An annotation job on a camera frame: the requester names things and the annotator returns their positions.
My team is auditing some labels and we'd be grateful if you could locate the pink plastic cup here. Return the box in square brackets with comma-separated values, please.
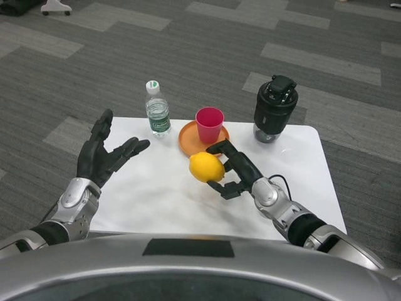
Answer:
[195, 107, 225, 144]

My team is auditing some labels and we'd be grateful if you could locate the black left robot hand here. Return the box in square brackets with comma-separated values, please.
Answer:
[76, 108, 151, 191]

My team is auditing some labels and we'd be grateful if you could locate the clear plastic water bottle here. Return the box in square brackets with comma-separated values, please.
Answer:
[145, 80, 172, 138]

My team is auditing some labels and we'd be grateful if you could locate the yellow lemon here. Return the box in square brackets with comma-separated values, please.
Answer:
[189, 152, 226, 183]

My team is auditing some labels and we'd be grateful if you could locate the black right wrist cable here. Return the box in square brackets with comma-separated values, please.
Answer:
[268, 174, 291, 201]

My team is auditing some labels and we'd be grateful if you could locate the white rolling partition stand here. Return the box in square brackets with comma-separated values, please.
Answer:
[40, 0, 71, 16]

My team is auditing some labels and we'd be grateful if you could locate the orange round plate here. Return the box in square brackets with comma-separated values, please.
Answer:
[178, 120, 231, 157]

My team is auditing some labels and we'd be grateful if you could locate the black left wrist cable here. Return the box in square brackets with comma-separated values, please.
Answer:
[39, 200, 60, 223]

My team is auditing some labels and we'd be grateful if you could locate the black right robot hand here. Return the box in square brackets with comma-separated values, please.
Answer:
[205, 139, 263, 201]

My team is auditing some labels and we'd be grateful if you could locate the black portable blender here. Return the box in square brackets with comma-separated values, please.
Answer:
[253, 74, 299, 144]

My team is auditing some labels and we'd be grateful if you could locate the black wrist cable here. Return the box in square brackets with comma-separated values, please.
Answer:
[39, 200, 60, 223]
[268, 174, 291, 201]

